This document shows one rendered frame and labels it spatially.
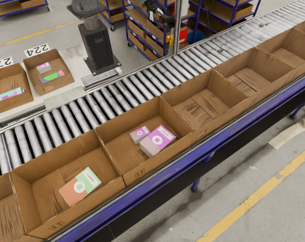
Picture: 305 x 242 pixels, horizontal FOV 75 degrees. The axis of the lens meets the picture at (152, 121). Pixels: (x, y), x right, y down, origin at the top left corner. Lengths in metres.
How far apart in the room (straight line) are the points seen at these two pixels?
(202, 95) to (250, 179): 1.08
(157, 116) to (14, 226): 0.87
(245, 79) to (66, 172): 1.27
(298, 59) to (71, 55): 1.86
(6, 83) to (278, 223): 2.50
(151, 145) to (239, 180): 1.25
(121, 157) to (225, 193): 1.20
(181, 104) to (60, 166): 0.78
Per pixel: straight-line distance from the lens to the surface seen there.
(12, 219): 1.18
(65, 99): 1.65
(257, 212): 2.08
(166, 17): 1.72
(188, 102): 1.31
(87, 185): 1.00
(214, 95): 1.38
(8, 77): 2.07
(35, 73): 1.98
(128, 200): 0.99
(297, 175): 2.38
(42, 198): 1.14
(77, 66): 1.90
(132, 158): 1.08
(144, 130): 1.11
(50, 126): 1.54
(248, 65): 1.66
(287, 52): 1.95
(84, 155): 1.15
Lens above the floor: 1.86
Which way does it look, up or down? 54 degrees down
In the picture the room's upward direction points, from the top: 2 degrees counter-clockwise
